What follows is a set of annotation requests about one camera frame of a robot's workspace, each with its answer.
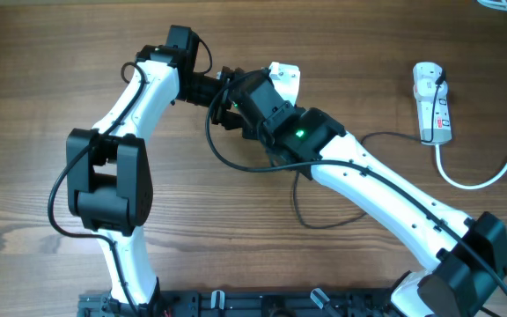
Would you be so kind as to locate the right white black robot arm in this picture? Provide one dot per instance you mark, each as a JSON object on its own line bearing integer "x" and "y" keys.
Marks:
{"x": 463, "y": 260}

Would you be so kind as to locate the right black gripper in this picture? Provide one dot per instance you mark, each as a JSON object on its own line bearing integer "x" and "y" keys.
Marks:
{"x": 250, "y": 133}

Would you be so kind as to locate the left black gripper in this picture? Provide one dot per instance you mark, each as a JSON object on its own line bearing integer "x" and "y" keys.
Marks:
{"x": 224, "y": 84}

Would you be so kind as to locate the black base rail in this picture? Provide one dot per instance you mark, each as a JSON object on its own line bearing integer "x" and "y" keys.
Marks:
{"x": 317, "y": 302}

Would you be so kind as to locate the white power strip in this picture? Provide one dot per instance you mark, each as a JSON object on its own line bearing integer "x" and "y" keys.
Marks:
{"x": 430, "y": 91}

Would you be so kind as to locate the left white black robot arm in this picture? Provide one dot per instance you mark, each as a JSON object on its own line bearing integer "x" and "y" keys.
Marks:
{"x": 108, "y": 175}

